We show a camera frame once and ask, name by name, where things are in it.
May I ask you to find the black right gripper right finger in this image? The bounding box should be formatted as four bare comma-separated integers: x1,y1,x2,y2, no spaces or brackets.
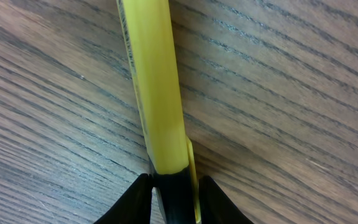
199,175,253,224

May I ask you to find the yellow black marker pen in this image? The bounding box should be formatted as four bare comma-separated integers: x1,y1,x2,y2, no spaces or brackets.
117,0,201,223

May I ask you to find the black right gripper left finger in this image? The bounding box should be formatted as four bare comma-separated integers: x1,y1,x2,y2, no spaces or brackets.
94,174,153,224

